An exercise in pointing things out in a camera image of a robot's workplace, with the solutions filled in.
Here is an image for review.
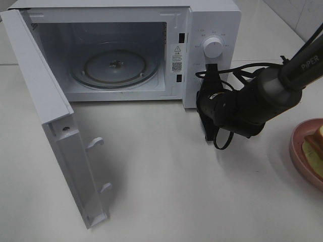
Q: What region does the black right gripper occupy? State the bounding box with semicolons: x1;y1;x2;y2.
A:
196;64;237;141

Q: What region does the pink round plate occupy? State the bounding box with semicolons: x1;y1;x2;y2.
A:
289;118;322;191

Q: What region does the white bread sandwich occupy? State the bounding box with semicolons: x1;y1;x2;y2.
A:
302;126;322;177

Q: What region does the white microwave door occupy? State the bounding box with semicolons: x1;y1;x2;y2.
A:
1;10;109;228

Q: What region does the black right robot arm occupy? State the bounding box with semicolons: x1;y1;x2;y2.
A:
195;26;322;149

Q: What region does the upper white power knob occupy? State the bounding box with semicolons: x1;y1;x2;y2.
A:
203;36;224;58

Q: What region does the warning label sticker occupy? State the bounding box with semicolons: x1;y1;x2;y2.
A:
170;43;186;73

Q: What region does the glass microwave turntable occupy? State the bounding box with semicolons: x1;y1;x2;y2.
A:
69;42;164;89

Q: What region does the white microwave oven body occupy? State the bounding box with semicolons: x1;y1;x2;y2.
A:
6;1;241;108

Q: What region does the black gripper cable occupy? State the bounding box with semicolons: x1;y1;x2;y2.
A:
195;55;288;151

